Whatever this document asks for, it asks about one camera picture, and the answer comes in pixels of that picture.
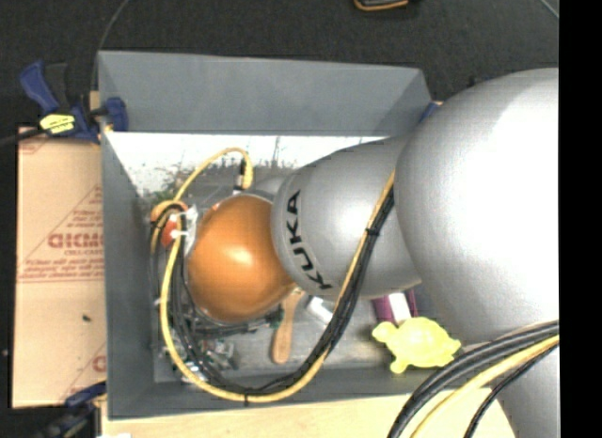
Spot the small white object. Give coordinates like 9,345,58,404
306,296,336,323

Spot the red-orange round toy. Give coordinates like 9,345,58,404
150,199,189,250

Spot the purple and white object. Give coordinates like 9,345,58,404
371,289,420,325

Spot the brown cardboard board, red print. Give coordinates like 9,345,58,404
11,125,108,409

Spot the yellow toy turtle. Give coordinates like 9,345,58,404
371,316,463,375

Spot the grey metal bin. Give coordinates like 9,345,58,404
93,50,467,418

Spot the pale wooden handled tool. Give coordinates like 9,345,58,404
271,287,305,366

